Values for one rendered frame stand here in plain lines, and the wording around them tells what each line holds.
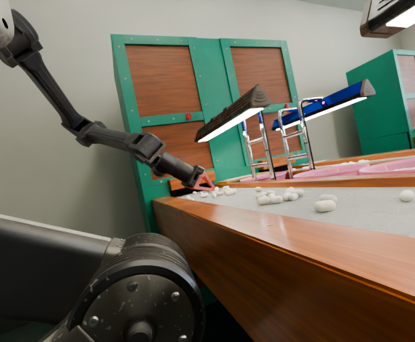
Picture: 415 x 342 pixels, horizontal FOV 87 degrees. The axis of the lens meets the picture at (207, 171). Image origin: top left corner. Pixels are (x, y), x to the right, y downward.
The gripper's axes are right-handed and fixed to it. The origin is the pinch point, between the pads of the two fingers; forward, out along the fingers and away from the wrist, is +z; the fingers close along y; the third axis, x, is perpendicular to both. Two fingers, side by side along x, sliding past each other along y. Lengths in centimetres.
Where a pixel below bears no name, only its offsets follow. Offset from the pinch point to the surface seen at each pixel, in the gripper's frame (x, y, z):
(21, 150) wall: 23, 147, -107
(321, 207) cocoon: -0.7, -35.8, 8.9
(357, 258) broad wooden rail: 9, -54, -5
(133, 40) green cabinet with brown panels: -69, 71, -64
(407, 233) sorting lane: 2, -51, 7
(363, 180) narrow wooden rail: -15.7, -29.2, 25.5
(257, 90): -34.6, -7.6, -3.4
